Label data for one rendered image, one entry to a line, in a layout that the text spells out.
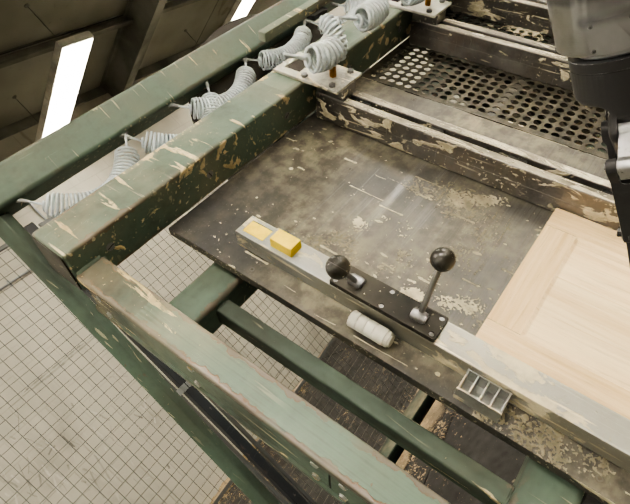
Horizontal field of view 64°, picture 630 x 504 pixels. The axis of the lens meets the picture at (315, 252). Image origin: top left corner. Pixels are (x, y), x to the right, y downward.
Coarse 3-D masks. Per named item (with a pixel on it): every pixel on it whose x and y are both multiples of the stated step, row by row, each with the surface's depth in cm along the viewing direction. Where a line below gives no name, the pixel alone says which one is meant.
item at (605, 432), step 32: (288, 256) 90; (320, 256) 90; (320, 288) 88; (384, 320) 82; (448, 352) 76; (480, 352) 76; (512, 384) 72; (544, 384) 72; (544, 416) 71; (576, 416) 68; (608, 416) 68; (608, 448) 67
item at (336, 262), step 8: (336, 256) 74; (344, 256) 75; (328, 264) 74; (336, 264) 73; (344, 264) 73; (328, 272) 74; (336, 272) 73; (344, 272) 73; (352, 280) 81; (360, 280) 83
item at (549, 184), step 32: (288, 64) 121; (320, 96) 119; (352, 96) 118; (352, 128) 119; (384, 128) 113; (416, 128) 108; (448, 128) 107; (448, 160) 107; (480, 160) 102; (512, 160) 99; (544, 160) 99; (512, 192) 102; (544, 192) 98; (576, 192) 94; (608, 192) 93; (608, 224) 94
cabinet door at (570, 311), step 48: (576, 240) 92; (528, 288) 85; (576, 288) 85; (624, 288) 85; (480, 336) 80; (528, 336) 80; (576, 336) 79; (624, 336) 79; (576, 384) 74; (624, 384) 74
